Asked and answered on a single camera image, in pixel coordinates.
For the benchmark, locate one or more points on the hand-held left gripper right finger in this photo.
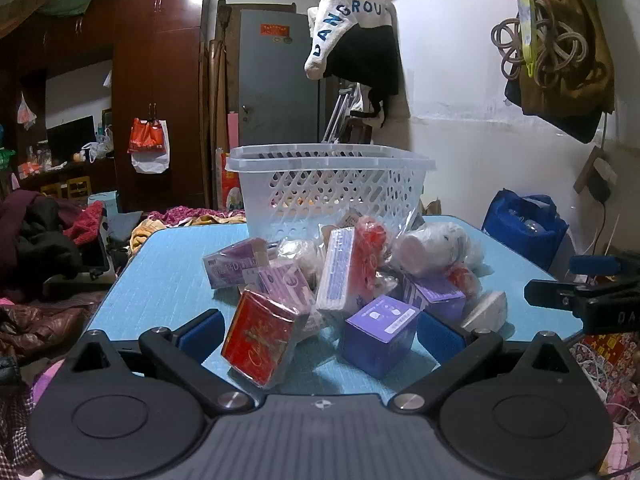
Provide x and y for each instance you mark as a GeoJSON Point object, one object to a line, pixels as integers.
{"type": "Point", "coordinates": [444, 339]}

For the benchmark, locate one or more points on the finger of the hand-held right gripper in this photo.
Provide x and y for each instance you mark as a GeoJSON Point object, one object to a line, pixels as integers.
{"type": "Point", "coordinates": [555, 292]}
{"type": "Point", "coordinates": [595, 265]}

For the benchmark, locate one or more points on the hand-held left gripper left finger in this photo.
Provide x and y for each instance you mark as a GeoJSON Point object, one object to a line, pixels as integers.
{"type": "Point", "coordinates": [202, 334]}

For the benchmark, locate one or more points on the purple rectangular box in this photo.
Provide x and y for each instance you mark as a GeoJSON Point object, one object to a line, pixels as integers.
{"type": "Point", "coordinates": [440, 295]}

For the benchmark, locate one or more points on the white paper box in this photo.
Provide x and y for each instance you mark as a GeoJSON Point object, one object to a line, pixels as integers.
{"type": "Point", "coordinates": [486, 310]}

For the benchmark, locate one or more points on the red box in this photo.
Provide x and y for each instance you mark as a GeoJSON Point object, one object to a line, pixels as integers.
{"type": "Point", "coordinates": [260, 340]}

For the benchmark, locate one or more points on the purple cube box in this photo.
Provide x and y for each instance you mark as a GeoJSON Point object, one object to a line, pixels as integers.
{"type": "Point", "coordinates": [375, 345]}

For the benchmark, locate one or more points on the purple packet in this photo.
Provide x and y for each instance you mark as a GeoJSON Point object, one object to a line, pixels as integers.
{"type": "Point", "coordinates": [230, 266]}
{"type": "Point", "coordinates": [286, 282]}

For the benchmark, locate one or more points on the white round item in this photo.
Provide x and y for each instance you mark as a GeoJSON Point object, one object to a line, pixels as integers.
{"type": "Point", "coordinates": [297, 257]}

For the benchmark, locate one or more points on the white and red carton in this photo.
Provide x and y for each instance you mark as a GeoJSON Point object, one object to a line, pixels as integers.
{"type": "Point", "coordinates": [340, 270]}

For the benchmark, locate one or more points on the white plastic basket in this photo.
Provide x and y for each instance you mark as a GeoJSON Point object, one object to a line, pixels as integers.
{"type": "Point", "coordinates": [320, 185]}

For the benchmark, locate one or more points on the red printed cloth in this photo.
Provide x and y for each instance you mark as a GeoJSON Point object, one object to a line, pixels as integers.
{"type": "Point", "coordinates": [610, 355]}

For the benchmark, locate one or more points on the red snack packet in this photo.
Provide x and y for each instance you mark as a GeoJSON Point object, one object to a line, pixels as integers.
{"type": "Point", "coordinates": [459, 278]}

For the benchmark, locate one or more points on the blue tote bag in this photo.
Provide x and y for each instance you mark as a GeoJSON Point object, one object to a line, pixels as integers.
{"type": "Point", "coordinates": [525, 235]}

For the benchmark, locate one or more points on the white plush toy in bag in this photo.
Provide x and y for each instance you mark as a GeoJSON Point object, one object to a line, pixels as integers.
{"type": "Point", "coordinates": [430, 250]}

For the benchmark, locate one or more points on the yellow cloth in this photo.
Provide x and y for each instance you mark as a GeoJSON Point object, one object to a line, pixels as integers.
{"type": "Point", "coordinates": [145, 230]}

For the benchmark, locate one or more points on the red toy in plastic bag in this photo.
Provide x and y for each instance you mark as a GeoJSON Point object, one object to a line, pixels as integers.
{"type": "Point", "coordinates": [372, 235]}

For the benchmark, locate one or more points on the dark navy hanging bag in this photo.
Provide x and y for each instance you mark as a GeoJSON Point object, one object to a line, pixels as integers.
{"type": "Point", "coordinates": [575, 122]}

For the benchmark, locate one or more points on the grey small box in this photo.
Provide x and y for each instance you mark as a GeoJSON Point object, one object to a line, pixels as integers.
{"type": "Point", "coordinates": [350, 220]}

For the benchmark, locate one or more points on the red knit cloth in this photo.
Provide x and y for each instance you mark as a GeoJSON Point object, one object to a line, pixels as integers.
{"type": "Point", "coordinates": [86, 221]}

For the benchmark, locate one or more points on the teal box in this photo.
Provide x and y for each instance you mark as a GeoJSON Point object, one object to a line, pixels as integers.
{"type": "Point", "coordinates": [103, 205]}

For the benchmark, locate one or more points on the brown leather jacket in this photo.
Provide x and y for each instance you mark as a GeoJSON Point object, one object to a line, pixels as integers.
{"type": "Point", "coordinates": [40, 322]}

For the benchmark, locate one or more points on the white plastic bag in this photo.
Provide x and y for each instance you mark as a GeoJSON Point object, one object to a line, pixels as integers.
{"type": "Point", "coordinates": [150, 164]}

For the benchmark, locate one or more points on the brown cloth bag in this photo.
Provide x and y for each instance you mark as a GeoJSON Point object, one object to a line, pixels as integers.
{"type": "Point", "coordinates": [590, 75]}

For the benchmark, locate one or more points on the yellow stool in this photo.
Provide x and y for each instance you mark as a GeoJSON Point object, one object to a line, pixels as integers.
{"type": "Point", "coordinates": [79, 187]}

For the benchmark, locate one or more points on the dark clothes pile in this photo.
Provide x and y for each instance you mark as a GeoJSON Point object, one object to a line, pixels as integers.
{"type": "Point", "coordinates": [35, 240]}

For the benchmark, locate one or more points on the red plastic bag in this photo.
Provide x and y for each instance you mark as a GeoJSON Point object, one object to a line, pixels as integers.
{"type": "Point", "coordinates": [145, 137]}

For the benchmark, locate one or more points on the pink card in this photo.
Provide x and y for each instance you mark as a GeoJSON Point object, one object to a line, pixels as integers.
{"type": "Point", "coordinates": [233, 130]}

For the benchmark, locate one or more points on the wooden chair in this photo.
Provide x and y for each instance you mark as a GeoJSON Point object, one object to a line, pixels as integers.
{"type": "Point", "coordinates": [357, 130]}

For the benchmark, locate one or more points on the wooden sticks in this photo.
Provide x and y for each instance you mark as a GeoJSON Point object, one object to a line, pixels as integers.
{"type": "Point", "coordinates": [220, 100]}

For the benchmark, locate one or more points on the black monitor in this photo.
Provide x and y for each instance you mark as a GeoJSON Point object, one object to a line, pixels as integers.
{"type": "Point", "coordinates": [70, 136]}

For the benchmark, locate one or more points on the metal crutch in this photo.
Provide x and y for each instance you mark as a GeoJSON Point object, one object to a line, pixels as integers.
{"type": "Point", "coordinates": [336, 112]}

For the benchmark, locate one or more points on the grey metal door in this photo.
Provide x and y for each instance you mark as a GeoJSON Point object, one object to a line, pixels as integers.
{"type": "Point", "coordinates": [275, 85]}

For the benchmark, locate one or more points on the brown wooden wardrobe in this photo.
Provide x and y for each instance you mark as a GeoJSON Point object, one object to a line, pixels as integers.
{"type": "Point", "coordinates": [160, 70]}

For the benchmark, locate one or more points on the small hanging plastic bag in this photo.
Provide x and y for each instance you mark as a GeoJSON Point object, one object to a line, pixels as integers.
{"type": "Point", "coordinates": [26, 112]}

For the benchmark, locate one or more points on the black hanging garment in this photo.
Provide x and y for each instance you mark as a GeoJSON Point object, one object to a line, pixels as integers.
{"type": "Point", "coordinates": [370, 60]}

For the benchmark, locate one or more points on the white lettered jacket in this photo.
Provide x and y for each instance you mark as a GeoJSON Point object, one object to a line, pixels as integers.
{"type": "Point", "coordinates": [345, 10]}

